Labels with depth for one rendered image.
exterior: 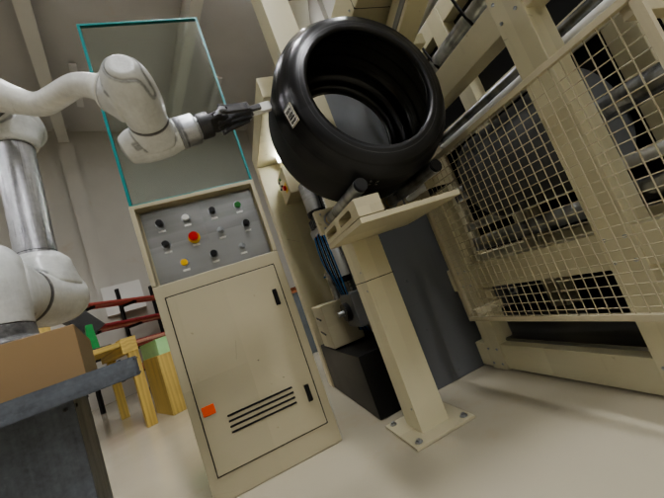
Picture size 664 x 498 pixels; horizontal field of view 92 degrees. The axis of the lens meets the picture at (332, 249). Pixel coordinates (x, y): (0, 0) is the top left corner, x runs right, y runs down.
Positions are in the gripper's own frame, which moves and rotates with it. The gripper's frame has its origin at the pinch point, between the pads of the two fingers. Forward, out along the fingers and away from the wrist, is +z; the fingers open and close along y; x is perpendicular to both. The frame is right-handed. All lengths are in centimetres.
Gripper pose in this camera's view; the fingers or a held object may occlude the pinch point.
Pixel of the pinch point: (260, 108)
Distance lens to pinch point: 113.7
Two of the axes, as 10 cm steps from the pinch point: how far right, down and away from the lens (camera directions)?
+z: 8.4, -4.3, 3.3
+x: 4.7, 8.8, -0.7
